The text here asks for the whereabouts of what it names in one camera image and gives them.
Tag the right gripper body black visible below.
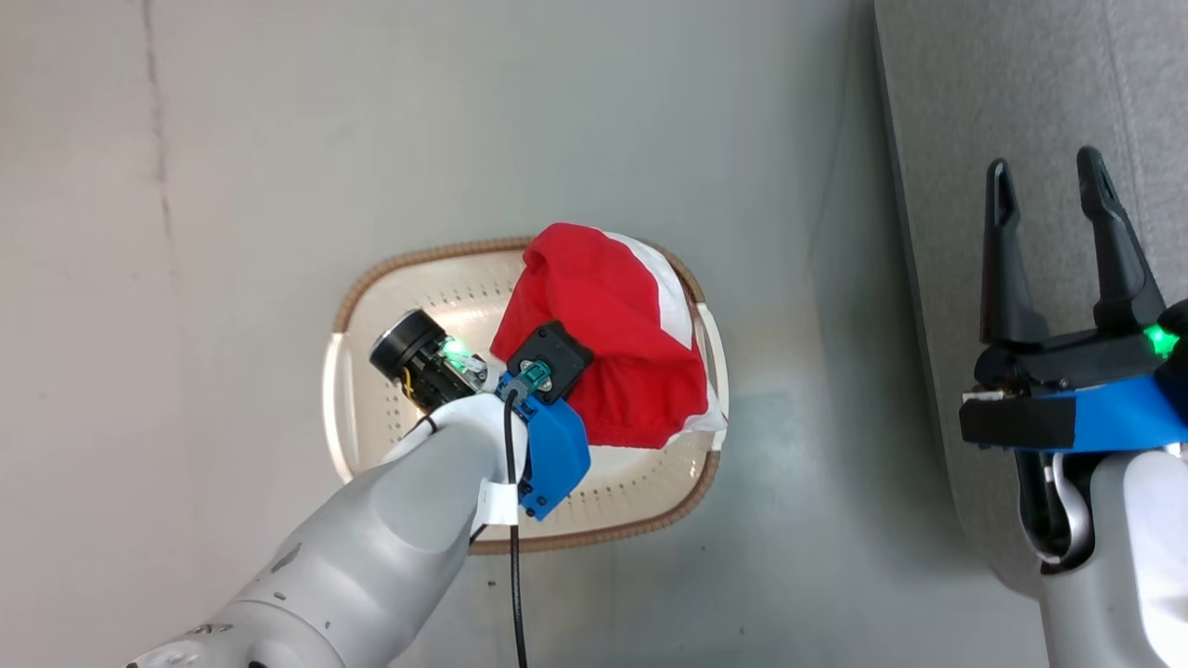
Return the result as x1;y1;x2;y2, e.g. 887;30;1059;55
973;320;1167;396

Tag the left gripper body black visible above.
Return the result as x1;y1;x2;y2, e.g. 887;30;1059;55
369;309;490;418

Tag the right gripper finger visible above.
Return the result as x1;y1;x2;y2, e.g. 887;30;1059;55
1075;146;1169;335
979;158;1052;350

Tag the red and white garment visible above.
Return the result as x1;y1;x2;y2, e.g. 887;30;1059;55
489;223;729;452

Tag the grey fabric sofa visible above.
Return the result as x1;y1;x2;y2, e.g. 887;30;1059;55
872;0;1188;604

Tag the white laundry basket brown rim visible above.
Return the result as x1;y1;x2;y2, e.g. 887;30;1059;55
322;237;731;556

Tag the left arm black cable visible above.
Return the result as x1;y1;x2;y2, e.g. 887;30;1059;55
501;390;531;668

